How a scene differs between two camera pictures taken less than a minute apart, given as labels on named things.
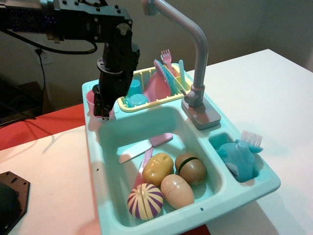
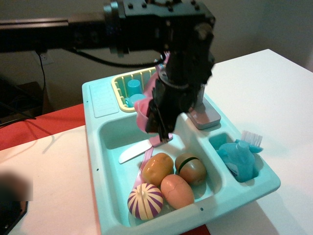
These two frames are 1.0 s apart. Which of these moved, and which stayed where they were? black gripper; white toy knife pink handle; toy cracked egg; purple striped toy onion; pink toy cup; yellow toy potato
Moved: pink toy cup; black gripper
Stayed: white toy knife pink handle; yellow toy potato; toy cracked egg; purple striped toy onion
